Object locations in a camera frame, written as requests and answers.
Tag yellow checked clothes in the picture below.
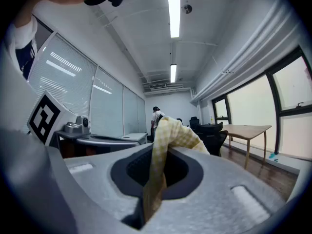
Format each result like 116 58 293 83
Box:
142 116 210 223

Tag black framed window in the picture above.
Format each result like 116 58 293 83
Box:
211 46 312 161

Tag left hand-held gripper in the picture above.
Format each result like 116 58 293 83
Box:
26 90 145 154

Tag ceiling air vent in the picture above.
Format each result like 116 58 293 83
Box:
148 83 167 91

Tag black swivel chair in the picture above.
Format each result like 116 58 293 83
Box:
195 121 229 157

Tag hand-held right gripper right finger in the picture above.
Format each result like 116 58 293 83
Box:
146 146 288 234

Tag white wall pipes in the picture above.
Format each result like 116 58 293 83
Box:
190 0 300 104

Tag light wooden table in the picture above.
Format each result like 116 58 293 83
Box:
220 124 273 170

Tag person's navy white shirt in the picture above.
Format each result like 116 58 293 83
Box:
4 16 39 80

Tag white table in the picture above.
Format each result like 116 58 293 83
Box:
118 132 149 145

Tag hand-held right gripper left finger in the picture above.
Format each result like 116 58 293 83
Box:
46 144 154 230

